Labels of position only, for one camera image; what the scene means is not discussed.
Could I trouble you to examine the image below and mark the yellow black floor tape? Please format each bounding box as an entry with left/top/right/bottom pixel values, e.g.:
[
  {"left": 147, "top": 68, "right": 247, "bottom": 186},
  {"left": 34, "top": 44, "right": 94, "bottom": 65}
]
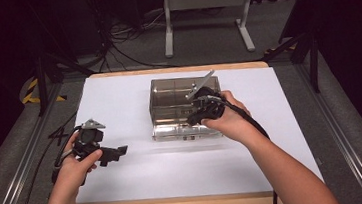
[{"left": 19, "top": 74, "right": 68, "bottom": 106}]

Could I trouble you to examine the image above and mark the bundle of floor cables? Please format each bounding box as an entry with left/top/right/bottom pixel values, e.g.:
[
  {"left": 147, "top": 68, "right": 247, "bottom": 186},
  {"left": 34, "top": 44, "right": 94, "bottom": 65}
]
[{"left": 82, "top": 0, "right": 180, "bottom": 77}]

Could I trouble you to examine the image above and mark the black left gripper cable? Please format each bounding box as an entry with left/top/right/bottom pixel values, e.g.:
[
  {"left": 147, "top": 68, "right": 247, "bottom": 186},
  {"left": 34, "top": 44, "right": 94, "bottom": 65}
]
[{"left": 46, "top": 125, "right": 90, "bottom": 190}]

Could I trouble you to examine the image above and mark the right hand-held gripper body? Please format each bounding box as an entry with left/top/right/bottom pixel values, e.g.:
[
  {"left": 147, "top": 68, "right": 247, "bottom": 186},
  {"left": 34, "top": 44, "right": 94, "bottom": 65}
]
[{"left": 182, "top": 69, "right": 229, "bottom": 124}]

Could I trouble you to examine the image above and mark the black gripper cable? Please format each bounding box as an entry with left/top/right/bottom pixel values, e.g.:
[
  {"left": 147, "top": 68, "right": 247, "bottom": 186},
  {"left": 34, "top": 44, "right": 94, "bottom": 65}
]
[
  {"left": 46, "top": 125, "right": 90, "bottom": 190},
  {"left": 215, "top": 92, "right": 279, "bottom": 204}
]

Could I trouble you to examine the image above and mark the white paper sheet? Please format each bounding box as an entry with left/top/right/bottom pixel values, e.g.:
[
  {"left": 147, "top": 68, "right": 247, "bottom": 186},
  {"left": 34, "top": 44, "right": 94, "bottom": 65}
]
[{"left": 64, "top": 56, "right": 326, "bottom": 204}]

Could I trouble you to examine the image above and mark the smoky transparent drawer box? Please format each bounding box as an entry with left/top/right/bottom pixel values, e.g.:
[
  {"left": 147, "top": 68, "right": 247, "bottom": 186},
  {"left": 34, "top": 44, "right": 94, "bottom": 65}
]
[{"left": 146, "top": 72, "right": 225, "bottom": 143}]

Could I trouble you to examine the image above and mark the person's right hand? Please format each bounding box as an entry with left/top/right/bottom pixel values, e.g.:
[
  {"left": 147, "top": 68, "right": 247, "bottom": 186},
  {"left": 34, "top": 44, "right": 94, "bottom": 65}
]
[{"left": 197, "top": 86, "right": 268, "bottom": 152}]

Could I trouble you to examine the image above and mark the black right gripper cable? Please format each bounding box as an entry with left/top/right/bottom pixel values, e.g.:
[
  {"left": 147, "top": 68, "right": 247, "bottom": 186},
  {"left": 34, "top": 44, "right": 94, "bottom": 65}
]
[{"left": 215, "top": 92, "right": 279, "bottom": 204}]

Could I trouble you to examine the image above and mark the black metal stand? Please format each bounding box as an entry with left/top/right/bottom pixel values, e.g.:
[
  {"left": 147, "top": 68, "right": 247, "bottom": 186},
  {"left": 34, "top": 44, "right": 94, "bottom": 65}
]
[
  {"left": 27, "top": 0, "right": 98, "bottom": 118},
  {"left": 258, "top": 0, "right": 324, "bottom": 99}
]

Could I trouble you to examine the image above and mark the metal floor rail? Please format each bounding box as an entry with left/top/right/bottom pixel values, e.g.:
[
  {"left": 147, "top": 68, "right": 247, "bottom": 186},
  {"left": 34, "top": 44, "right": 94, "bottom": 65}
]
[
  {"left": 0, "top": 82, "right": 76, "bottom": 204},
  {"left": 294, "top": 57, "right": 362, "bottom": 204}
]

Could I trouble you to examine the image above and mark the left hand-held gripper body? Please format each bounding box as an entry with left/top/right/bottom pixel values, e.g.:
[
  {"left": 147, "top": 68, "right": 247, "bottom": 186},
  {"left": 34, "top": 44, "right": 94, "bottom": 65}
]
[{"left": 69, "top": 116, "right": 110, "bottom": 160}]

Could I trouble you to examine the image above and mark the person's left hand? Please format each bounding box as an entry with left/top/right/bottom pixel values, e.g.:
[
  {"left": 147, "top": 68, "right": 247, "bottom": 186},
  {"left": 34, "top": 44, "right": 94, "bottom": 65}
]
[{"left": 51, "top": 132, "right": 107, "bottom": 197}]

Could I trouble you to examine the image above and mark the transparent drawer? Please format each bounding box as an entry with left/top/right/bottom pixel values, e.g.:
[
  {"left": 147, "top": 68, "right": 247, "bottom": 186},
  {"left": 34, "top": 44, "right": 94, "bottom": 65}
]
[{"left": 150, "top": 117, "right": 225, "bottom": 145}]

